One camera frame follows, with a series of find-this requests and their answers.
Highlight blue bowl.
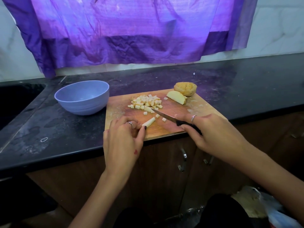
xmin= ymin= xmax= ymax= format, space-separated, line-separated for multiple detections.
xmin=54 ymin=80 xmax=110 ymax=116

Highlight black handled knife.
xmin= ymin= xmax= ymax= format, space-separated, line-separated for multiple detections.
xmin=151 ymin=109 xmax=202 ymax=134

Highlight rounded potato end piece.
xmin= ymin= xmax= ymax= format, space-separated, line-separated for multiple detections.
xmin=173 ymin=81 xmax=198 ymax=97

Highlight person's right forearm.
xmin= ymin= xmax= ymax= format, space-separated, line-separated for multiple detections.
xmin=235 ymin=145 xmax=304 ymax=224

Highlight purple cloth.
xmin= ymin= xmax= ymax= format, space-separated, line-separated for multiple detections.
xmin=0 ymin=0 xmax=259 ymax=78

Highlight person's dark trousers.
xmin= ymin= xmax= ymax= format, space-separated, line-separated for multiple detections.
xmin=114 ymin=193 xmax=259 ymax=228

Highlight dark sink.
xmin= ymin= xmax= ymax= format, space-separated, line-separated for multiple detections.
xmin=0 ymin=82 xmax=47 ymax=131

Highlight tan potato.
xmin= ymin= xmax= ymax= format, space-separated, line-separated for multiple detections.
xmin=142 ymin=117 xmax=156 ymax=129

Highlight wooden cutting board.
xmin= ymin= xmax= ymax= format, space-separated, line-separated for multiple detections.
xmin=104 ymin=88 xmax=228 ymax=142

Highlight potato slice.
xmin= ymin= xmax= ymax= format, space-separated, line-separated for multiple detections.
xmin=166 ymin=90 xmax=187 ymax=105

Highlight person's right hand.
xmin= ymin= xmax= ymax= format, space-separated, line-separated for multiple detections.
xmin=180 ymin=113 xmax=252 ymax=164

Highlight person's left hand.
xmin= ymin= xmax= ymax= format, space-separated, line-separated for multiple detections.
xmin=103 ymin=117 xmax=147 ymax=181

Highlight pile of diced potato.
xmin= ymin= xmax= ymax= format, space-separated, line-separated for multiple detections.
xmin=127 ymin=94 xmax=168 ymax=123

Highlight red and white plastic bag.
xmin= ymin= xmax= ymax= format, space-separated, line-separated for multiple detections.
xmin=233 ymin=186 xmax=304 ymax=228

